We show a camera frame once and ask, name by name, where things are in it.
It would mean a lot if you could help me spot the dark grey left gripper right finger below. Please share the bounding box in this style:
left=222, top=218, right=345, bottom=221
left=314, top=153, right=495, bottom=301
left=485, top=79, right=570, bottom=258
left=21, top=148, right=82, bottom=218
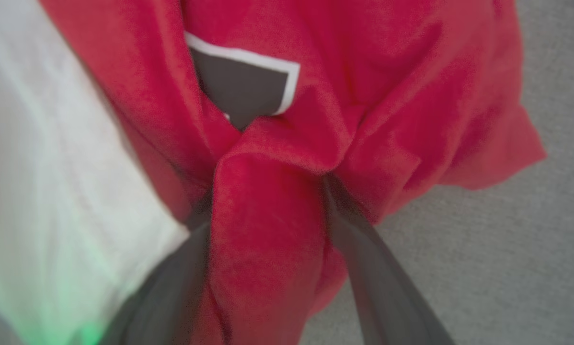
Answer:
left=322, top=174, right=456, bottom=345

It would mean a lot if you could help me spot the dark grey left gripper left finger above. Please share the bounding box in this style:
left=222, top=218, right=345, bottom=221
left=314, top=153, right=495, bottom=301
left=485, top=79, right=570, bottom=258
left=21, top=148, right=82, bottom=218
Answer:
left=99, top=191, right=214, bottom=345

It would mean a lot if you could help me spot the red and white jersey garment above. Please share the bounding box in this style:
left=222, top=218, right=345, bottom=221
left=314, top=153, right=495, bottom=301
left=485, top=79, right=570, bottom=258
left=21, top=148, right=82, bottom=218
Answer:
left=0, top=0, right=548, bottom=345

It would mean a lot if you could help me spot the grey fabric sofa cushion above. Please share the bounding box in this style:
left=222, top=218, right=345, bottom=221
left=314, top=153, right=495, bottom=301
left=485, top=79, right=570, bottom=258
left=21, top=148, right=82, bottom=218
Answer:
left=299, top=0, right=574, bottom=345

